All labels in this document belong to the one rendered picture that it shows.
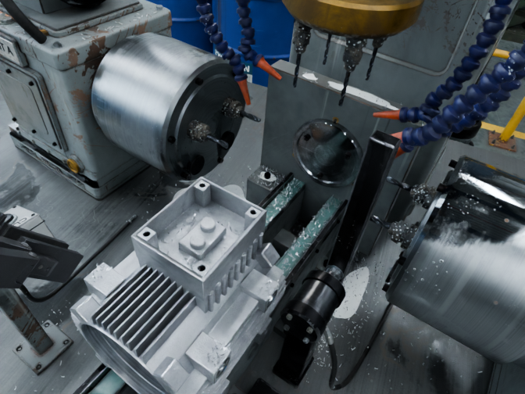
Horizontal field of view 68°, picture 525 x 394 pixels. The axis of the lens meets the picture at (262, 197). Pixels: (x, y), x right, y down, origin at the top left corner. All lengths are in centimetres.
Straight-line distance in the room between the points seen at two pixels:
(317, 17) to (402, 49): 31
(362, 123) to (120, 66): 44
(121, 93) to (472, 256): 60
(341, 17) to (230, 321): 37
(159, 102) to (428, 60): 47
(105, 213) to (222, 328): 56
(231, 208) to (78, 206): 56
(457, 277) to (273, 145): 46
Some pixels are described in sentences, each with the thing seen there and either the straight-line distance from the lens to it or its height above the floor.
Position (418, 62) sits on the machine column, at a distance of 78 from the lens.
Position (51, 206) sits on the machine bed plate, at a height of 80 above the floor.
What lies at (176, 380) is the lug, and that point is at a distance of 43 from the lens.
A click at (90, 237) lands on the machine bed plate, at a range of 92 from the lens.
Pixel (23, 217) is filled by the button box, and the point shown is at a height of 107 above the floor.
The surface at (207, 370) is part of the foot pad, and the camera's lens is 44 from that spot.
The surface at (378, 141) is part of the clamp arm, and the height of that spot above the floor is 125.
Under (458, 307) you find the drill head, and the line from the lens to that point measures 56.
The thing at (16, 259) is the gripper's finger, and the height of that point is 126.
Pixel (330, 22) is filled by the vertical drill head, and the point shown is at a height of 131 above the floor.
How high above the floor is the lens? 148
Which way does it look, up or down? 45 degrees down
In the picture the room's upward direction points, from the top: 6 degrees clockwise
